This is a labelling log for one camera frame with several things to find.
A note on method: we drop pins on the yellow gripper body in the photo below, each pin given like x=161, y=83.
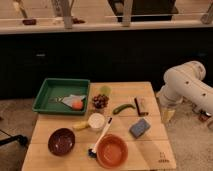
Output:
x=167, y=114

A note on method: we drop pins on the green pepper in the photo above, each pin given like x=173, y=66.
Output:
x=118, y=109

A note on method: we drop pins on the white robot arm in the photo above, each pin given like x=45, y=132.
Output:
x=185, y=81

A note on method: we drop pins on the orange bowl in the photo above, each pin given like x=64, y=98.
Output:
x=112, y=152

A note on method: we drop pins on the purple bowl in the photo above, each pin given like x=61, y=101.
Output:
x=61, y=142

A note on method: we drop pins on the blue sponge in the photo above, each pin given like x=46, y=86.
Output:
x=139, y=128

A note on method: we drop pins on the light green small object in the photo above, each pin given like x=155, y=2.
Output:
x=105, y=90

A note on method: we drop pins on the bunch of dark grapes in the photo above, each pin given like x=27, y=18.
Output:
x=100, y=101

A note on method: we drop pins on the white cup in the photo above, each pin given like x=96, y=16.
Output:
x=96, y=121

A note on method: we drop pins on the white dish brush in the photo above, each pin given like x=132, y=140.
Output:
x=93, y=150

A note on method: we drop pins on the yellow banana toy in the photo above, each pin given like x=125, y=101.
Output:
x=80, y=125

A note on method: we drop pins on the orange fruit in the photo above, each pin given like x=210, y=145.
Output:
x=77, y=105

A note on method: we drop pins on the grey cloth in tray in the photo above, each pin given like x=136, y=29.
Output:
x=68, y=100

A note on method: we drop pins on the green plastic tray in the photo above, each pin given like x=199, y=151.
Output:
x=61, y=87

